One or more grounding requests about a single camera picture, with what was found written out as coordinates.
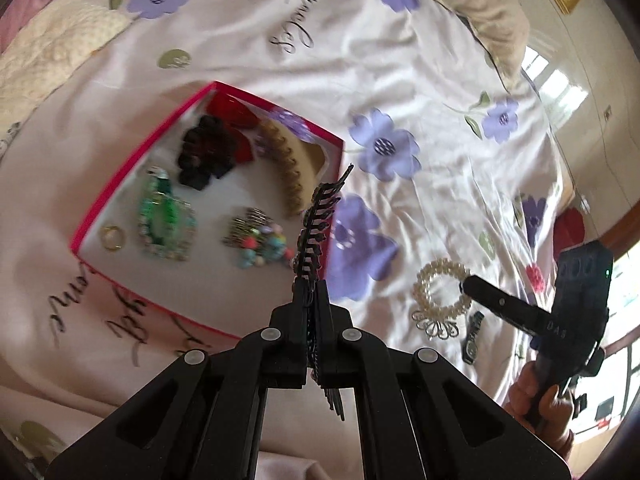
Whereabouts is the colourful stone bead bracelet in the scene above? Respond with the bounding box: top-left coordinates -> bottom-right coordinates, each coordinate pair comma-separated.
235,224 -> 296,270

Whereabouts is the white pearl bracelet with charm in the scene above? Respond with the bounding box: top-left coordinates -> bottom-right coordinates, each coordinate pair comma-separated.
410,257 -> 474,342

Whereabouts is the black hair comb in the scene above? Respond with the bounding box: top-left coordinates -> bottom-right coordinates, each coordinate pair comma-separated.
292,164 -> 354,422

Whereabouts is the red shallow jewelry box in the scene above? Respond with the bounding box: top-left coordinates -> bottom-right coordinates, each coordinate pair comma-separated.
68,80 -> 346,344

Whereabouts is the person's right hand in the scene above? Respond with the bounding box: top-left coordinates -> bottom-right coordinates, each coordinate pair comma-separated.
503,362 -> 574,462

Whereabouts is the small black hair clip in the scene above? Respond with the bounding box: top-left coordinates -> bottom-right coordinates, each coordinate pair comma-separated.
462,311 -> 485,365

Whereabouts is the green beaded hair clip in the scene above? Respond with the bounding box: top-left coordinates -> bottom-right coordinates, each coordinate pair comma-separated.
139,166 -> 178,247

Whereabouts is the beige hair claw clip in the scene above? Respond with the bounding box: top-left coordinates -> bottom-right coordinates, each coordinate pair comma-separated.
259,119 -> 326,217

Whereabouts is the white floral bedsheet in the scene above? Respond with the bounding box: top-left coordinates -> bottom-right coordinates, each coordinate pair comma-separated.
1,0 -> 561,460

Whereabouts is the black scrunchie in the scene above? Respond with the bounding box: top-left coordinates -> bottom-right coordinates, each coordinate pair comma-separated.
177,115 -> 236,191

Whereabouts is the purple flower hair accessory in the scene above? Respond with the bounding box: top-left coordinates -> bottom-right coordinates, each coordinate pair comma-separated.
269,107 -> 314,143

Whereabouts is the red velvet bow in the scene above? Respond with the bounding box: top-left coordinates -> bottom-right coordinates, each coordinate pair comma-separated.
205,92 -> 259,165

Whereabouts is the beige pillow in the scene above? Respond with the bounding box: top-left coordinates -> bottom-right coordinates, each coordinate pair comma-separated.
436,0 -> 530,92

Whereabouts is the cream bobble blanket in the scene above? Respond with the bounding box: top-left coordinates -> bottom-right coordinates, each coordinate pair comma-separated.
1,0 -> 131,138

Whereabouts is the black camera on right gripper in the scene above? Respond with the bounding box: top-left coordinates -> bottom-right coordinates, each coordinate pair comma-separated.
552,240 -> 613,359

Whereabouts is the silver chain bracelet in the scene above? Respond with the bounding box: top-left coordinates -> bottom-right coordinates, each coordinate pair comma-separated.
221,206 -> 277,252

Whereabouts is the gold ring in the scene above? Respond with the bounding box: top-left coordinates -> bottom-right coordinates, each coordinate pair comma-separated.
98,224 -> 127,254

